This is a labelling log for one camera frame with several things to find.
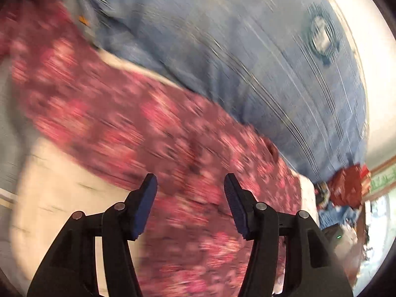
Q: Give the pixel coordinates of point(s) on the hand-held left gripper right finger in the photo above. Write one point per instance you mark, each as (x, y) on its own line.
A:
(236, 205)

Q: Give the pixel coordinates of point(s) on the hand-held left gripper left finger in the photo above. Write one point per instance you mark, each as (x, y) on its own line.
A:
(144, 205)

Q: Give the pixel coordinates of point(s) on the maroon floral garment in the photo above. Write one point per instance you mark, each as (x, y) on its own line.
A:
(130, 120)

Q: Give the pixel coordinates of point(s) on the cream leaf-print pillow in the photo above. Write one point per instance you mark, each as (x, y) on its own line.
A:
(58, 198)

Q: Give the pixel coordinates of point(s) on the blue crumpled cloth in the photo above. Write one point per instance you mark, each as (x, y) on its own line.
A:
(337, 216)

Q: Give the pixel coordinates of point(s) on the red cloth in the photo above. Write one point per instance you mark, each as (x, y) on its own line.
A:
(348, 185)

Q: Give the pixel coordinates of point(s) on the grey bed sheet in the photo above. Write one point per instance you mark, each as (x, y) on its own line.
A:
(10, 123)

